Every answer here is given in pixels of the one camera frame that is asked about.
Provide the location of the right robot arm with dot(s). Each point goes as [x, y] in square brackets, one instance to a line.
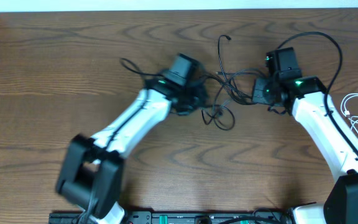
[306, 100]

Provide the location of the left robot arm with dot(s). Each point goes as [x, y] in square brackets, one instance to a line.
[92, 170]

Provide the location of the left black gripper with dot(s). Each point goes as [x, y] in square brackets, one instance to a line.
[202, 98]

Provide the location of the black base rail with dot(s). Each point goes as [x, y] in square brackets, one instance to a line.
[261, 215]

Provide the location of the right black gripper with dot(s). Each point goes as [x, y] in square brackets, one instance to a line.
[258, 94]

